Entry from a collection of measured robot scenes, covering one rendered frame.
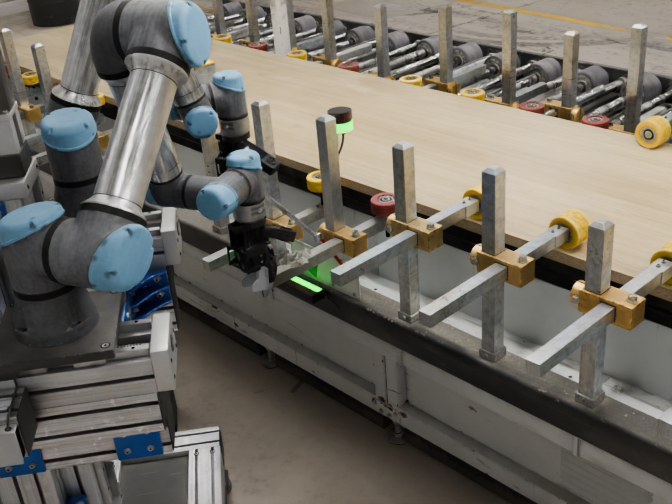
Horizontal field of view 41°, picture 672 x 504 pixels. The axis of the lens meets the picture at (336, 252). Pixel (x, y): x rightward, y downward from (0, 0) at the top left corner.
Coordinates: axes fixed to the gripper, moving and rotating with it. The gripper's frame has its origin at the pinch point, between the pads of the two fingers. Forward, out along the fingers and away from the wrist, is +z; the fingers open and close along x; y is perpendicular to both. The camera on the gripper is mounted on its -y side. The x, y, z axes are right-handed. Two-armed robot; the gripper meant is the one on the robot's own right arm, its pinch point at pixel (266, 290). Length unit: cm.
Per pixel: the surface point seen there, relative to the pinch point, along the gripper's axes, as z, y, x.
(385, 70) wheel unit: -6, -135, -89
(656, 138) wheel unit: -13, -110, 38
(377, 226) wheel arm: -3.5, -36.5, 1.5
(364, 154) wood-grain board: -9, -61, -27
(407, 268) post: -3.2, -25.1, 22.4
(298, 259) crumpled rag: -5.4, -9.0, 2.1
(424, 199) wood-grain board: -8.7, -48.1, 7.6
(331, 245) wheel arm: -4.1, -20.7, 1.0
